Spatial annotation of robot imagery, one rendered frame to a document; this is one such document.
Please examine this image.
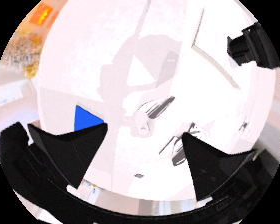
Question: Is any blue flat rectangular plate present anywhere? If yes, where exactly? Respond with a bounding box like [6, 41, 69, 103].
[73, 104, 104, 132]

